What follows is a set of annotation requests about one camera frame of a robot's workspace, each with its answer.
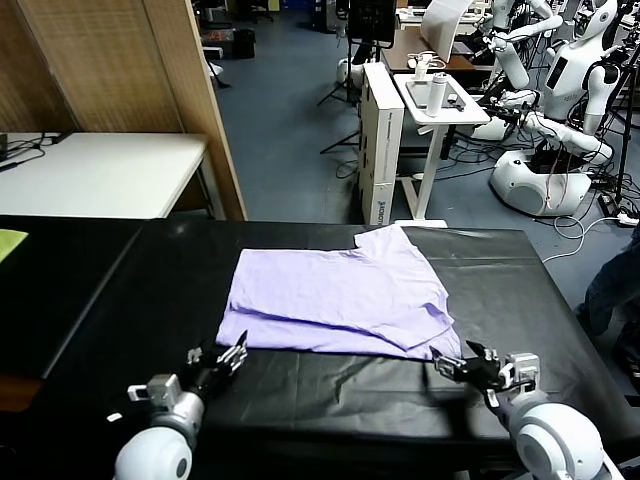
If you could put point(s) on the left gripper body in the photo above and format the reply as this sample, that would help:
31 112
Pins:
207 375

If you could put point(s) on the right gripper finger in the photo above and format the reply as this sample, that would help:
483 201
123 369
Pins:
447 366
482 356

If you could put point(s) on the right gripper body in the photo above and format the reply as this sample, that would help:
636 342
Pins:
480 376

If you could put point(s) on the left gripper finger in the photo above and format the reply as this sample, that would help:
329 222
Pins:
234 357
194 356

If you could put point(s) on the lavender t-shirt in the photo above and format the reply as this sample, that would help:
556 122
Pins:
325 285

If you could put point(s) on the big white round robot base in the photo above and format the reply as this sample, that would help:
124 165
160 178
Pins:
525 190

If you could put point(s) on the low white robot base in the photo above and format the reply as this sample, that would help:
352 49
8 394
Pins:
492 131

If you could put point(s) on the white robot forearm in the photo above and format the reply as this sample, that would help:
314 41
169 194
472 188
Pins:
565 132

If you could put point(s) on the white robot with raised arm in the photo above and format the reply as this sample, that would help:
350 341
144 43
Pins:
512 65

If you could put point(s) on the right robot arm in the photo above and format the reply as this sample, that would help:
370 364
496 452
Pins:
555 435

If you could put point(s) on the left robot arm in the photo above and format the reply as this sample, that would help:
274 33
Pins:
150 450

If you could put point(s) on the wide black table cover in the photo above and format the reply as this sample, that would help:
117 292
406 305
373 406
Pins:
500 300

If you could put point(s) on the narrow black table cover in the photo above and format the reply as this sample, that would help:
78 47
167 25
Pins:
60 290

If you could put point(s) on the white standing desk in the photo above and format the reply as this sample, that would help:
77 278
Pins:
431 170

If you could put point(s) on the black power strip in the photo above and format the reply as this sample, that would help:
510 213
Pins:
607 205

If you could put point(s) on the white power strip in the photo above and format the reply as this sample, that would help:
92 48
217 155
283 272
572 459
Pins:
629 219

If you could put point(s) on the white table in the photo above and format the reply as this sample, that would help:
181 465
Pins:
100 175

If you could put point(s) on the yellow-green cloth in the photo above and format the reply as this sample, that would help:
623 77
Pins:
10 242

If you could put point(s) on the tall white cardboard box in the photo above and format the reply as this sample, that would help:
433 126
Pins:
382 150

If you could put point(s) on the tall black tripod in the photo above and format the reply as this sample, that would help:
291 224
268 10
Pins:
625 150

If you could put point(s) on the white bottle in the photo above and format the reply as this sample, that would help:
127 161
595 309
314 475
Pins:
436 95

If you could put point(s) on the small black box device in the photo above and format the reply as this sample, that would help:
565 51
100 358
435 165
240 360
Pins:
3 147

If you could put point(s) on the white desk gadget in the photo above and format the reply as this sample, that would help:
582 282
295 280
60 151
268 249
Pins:
421 70

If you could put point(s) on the white humanoid robot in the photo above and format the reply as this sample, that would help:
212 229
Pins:
565 75

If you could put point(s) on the wooden folding screen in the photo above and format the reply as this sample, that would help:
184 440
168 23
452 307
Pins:
125 65

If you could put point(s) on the black trash bin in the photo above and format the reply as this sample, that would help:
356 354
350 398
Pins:
244 45

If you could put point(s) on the brown wooden desk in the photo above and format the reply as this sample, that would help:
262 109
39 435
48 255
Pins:
397 55

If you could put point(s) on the red patterned crate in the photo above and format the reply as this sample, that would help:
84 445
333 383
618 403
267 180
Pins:
217 37

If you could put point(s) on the black monitor tripod stand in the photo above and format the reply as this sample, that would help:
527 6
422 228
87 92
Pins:
359 55

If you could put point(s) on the white curved shell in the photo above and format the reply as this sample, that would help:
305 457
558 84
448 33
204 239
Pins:
440 30

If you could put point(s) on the black office chair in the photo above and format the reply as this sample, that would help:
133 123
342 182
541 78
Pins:
262 12

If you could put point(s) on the black monitor panel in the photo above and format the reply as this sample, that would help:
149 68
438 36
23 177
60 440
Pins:
370 20

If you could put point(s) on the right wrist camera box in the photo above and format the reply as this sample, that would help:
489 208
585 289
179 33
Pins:
522 367

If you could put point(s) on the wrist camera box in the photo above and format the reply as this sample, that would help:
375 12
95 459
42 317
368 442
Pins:
162 387
522 367

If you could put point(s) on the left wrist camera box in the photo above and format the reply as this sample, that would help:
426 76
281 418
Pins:
162 387

